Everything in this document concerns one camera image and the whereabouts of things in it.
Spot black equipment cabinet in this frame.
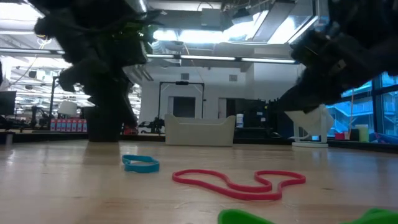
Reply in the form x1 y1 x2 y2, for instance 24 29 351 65
225 98 295 139

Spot grey ceiling box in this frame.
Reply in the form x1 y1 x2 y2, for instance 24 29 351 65
200 7 222 28

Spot pale green cylinder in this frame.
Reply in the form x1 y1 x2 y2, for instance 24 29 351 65
355 124 370 143

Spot pink product boxes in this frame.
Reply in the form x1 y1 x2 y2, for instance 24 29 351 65
49 118 88 133

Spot blue cloth bundle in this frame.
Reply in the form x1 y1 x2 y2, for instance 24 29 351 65
369 131 398 146

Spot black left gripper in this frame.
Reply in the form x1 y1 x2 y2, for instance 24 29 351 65
35 5 149 129

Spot pale grey plastic bin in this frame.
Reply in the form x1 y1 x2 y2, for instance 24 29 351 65
164 113 236 147

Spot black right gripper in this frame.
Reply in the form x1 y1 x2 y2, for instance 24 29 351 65
269 22 398 114

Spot long ceiling light bar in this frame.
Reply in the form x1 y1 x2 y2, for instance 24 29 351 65
0 48 296 65

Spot dark screen panel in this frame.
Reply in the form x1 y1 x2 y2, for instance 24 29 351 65
172 96 197 118

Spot red rubber band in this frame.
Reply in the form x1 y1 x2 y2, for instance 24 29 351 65
172 169 307 202

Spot white cylindrical lamp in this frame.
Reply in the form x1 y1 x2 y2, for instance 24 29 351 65
284 104 336 149

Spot green rubber band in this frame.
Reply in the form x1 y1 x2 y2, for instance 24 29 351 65
217 207 398 224

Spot black monitor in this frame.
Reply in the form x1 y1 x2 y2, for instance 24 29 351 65
0 90 17 116

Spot white lamp shade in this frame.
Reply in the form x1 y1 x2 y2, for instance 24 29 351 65
57 100 78 118

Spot green plant in black pot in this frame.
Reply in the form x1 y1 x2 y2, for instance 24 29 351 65
82 18 158 143

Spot blue rubber band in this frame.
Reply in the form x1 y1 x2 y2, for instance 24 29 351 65
121 154 161 174

